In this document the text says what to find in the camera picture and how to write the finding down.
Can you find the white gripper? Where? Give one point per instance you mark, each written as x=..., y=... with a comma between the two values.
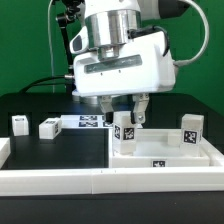
x=141, y=68

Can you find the white square table top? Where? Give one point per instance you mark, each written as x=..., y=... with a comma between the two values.
x=156, y=148

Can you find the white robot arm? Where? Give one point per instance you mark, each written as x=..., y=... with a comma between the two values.
x=115, y=55

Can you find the white right fence bar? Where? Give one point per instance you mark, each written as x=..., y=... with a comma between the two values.
x=215, y=156

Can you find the white fence bar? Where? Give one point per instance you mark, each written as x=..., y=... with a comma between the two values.
x=105, y=181
x=215, y=156
x=5, y=150

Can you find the white left fence bar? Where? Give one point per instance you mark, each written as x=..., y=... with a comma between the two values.
x=5, y=150

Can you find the white front fence bar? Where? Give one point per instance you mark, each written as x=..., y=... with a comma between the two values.
x=105, y=181

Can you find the white marker base plate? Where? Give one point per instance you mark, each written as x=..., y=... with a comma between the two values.
x=84, y=122

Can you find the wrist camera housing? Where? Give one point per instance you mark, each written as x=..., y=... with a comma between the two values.
x=80, y=43

